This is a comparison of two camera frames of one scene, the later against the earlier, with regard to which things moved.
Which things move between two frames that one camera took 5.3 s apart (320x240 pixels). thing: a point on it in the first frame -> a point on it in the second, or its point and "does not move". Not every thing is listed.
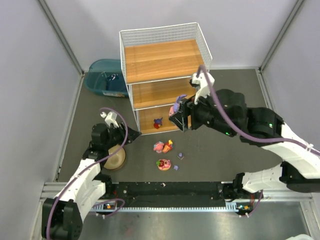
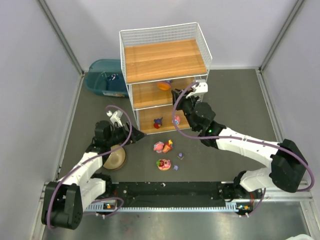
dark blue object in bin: [113, 77] does not move
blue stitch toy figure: [157, 122] does not move
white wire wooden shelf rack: [158, 64] does not move
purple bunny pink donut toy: [175, 107] -> [164, 85]
